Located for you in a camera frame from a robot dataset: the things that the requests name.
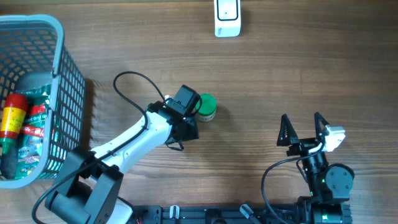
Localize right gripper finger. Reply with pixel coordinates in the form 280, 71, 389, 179
277, 114, 299, 146
314, 112, 329, 140

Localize green snack bag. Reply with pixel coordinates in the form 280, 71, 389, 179
15, 84, 52, 179

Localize red coffee stick sachet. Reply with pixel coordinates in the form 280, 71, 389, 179
21, 125, 44, 138

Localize white barcode scanner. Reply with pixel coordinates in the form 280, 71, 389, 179
213, 0, 241, 38

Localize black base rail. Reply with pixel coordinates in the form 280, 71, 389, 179
127, 202, 353, 224

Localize grey plastic mesh basket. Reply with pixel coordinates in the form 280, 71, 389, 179
1, 14, 86, 189

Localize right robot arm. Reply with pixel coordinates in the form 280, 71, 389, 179
277, 113, 354, 224

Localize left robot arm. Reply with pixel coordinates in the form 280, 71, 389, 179
45, 85, 200, 223

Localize green lid jar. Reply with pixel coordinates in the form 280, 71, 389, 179
195, 93, 216, 122

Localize dark item in basket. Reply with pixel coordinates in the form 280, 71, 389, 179
1, 149, 18, 179

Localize red yellow sauce bottle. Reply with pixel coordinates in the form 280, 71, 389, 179
1, 93, 29, 155

